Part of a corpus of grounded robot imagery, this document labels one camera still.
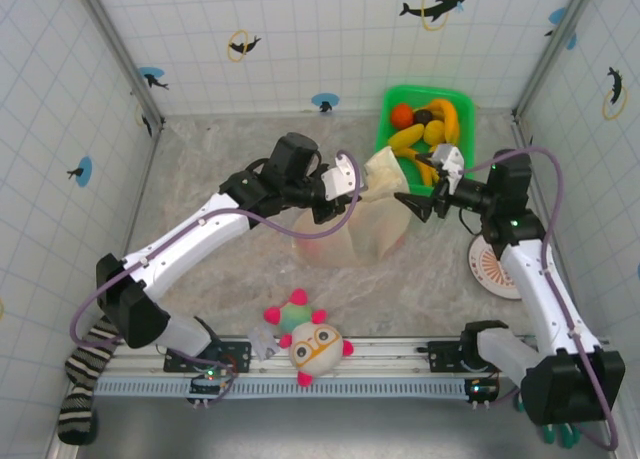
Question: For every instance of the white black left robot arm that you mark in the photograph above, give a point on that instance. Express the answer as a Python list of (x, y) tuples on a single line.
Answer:
[(190, 244)]

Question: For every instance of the white orange-print plastic bag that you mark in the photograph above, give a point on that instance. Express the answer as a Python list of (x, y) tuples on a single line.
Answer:
[(375, 229)]

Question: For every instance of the black white striped sock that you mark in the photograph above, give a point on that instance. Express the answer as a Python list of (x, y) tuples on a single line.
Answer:
[(75, 414)]

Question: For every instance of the aluminium side rail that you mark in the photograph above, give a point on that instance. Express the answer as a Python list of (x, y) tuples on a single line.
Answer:
[(145, 179), (522, 134)]

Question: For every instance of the green white work glove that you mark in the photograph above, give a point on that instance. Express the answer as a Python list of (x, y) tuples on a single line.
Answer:
[(565, 435)]

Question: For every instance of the plush toy with orange glasses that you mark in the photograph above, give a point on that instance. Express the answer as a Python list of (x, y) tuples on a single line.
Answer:
[(315, 349)]

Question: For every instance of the round white orange-print plate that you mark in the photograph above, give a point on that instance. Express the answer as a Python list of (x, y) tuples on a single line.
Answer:
[(487, 274)]

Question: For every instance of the yellow ridged fake fruit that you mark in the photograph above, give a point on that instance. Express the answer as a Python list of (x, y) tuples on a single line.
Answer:
[(405, 137)]

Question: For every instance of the orange-yellow fake banana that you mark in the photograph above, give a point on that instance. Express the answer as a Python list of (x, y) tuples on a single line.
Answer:
[(425, 175)]

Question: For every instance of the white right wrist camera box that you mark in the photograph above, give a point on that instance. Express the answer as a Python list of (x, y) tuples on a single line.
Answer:
[(450, 161)]

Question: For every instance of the green plastic basket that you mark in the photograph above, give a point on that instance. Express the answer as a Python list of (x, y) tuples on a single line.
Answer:
[(384, 129)]

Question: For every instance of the small grey card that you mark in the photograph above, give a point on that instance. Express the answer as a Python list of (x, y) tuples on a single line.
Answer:
[(263, 344)]

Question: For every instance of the dark purple fake fruit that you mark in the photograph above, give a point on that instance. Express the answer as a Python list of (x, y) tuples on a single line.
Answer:
[(424, 116)]

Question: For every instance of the long curved orange-yellow banana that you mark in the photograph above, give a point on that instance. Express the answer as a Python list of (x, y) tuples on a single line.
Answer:
[(450, 119)]

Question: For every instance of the small controller board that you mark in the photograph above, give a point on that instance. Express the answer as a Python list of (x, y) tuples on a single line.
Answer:
[(480, 390), (210, 379)]

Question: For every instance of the aluminium corner post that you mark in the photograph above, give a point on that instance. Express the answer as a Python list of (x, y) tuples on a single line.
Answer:
[(121, 54), (555, 49)]

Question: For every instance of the fake orange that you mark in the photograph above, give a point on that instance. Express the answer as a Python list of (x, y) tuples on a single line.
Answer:
[(402, 116)]

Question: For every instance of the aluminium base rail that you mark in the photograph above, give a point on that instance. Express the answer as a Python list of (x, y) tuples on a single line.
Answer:
[(390, 351)]

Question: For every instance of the blue spot whale sticker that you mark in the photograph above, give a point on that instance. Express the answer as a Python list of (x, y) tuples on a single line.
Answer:
[(150, 74), (325, 100), (86, 171)]

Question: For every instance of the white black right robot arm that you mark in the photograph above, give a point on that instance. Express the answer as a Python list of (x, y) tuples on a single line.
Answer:
[(545, 289)]

